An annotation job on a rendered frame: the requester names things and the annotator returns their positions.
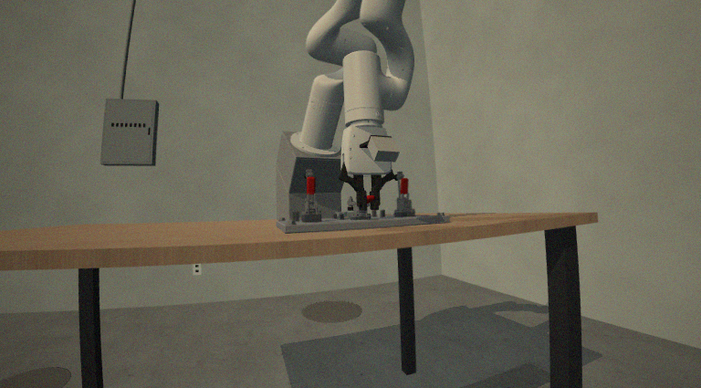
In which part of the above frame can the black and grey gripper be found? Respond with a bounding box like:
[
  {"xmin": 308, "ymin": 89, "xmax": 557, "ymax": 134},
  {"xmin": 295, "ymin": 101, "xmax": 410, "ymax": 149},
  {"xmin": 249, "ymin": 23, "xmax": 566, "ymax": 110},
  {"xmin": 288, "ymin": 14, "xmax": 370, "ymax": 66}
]
[{"xmin": 339, "ymin": 122, "xmax": 395, "ymax": 211}]

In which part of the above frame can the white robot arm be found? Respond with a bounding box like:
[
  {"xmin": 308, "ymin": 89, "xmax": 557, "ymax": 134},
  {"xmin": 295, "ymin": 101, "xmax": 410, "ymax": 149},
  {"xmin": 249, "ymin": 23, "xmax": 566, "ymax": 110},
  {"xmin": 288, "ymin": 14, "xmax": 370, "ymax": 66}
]
[{"xmin": 290, "ymin": 0, "xmax": 414, "ymax": 162}]

